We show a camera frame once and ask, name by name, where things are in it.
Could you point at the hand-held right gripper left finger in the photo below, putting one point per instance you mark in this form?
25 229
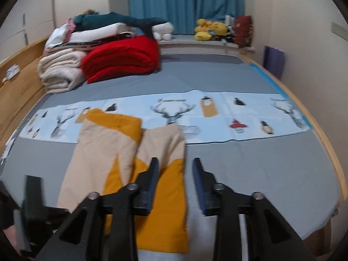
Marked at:
154 180

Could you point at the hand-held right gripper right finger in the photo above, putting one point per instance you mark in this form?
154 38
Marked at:
198 186

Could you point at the beige and mustard hooded jacket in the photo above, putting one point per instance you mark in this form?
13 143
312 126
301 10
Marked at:
108 146

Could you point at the grey printed bed sheet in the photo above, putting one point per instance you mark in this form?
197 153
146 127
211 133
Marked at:
250 165

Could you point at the folded red blanket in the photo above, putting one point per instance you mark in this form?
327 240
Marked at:
122 57

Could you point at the white window sill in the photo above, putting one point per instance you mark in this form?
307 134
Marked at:
187 43

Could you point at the white paper scrap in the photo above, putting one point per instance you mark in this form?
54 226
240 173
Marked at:
12 72

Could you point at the folded beige blanket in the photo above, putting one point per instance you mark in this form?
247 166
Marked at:
59 70

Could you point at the purple folder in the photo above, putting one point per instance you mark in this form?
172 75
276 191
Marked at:
274 62

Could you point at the white plush toy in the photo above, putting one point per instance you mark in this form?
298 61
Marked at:
163 31

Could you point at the yellow plush toy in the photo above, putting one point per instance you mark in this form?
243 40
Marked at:
209 30

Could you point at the stack of white folded cloths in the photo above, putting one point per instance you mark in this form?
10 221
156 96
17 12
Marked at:
92 34

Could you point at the dark red bag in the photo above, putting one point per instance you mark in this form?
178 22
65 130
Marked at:
244 31

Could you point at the dark teal garment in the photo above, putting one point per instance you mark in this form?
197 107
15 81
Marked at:
108 19

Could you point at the blue curtain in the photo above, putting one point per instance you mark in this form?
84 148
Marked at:
187 2

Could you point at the wooden bed frame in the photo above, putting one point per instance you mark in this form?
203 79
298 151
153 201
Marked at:
16 92

